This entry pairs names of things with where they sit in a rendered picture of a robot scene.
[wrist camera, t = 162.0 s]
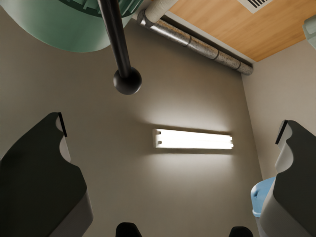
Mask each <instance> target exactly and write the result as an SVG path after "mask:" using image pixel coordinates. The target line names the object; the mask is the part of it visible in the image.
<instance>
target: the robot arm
mask: <svg viewBox="0 0 316 237"><path fill-rule="evenodd" d="M65 137H67V133H66V130H65V126H64V122H63V118H62V114H61V112H52V113H50V114H48V115H47V116H46V117H44V118H43V119H42V120H41V121H40V122H39V123H37V124H36V125H35V126H34V127H33V128H31V129H30V130H29V131H28V132H26V133H25V134H24V135H23V136H22V137H21V138H19V139H18V140H17V141H16V142H15V143H14V144H13V145H12V147H11V148H10V149H9V150H8V151H7V152H6V153H5V154H4V156H3V157H2V158H1V160H0V237H82V236H83V235H84V233H85V232H86V230H87V229H88V228H89V226H90V225H91V223H92V221H93V218H94V214H93V210H92V206H91V202H90V198H89V193H88V190H87V185H86V182H85V180H84V177H83V175H82V172H81V170H80V168H79V167H78V166H76V165H73V164H71V163H70V161H71V158H70V155H69V151H68V147H67V143H66V140H65ZM275 144H277V145H278V147H279V149H280V151H281V153H280V155H279V157H278V159H277V161H276V164H275V168H276V170H277V172H278V174H277V175H276V177H272V178H269V179H266V180H263V181H261V182H259V183H257V184H256V185H255V186H254V187H253V188H252V190H251V200H252V205H253V215H254V216H255V219H256V223H257V227H258V232H259V235H260V237H316V136H314V135H313V134H312V133H310V132H309V131H308V130H307V129H305V128H304V127H303V126H302V125H300V124H299V123H298V122H296V121H294V120H286V119H285V120H283V121H282V123H281V125H280V128H279V131H278V134H277V138H276V142H275ZM115 237H142V236H141V234H140V232H139V230H138V228H137V226H136V225H135V224H134V223H131V222H122V223H120V224H119V225H118V226H117V228H116V236H115ZM229 237H253V234H252V232H251V231H250V230H249V229H248V228H247V227H244V226H235V227H233V228H232V229H231V232H230V234H229Z"/></svg>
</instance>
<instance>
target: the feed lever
mask: <svg viewBox="0 0 316 237"><path fill-rule="evenodd" d="M97 1H98V5H99V8H100V11H101V14H102V17H103V21H104V24H105V28H106V31H107V34H108V37H109V40H110V44H111V48H112V51H113V54H114V57H115V60H116V63H117V67H118V70H117V71H116V72H115V74H114V77H113V83H114V86H115V88H116V89H117V90H118V91H119V92H120V93H122V94H124V95H132V94H134V93H136V92H137V91H138V90H139V89H140V87H141V85H142V77H141V75H140V73H139V71H138V70H137V69H135V68H134V67H131V65H130V60H129V55H128V50H127V45H126V38H125V34H124V29H123V24H122V19H121V14H120V9H119V2H118V0H97Z"/></svg>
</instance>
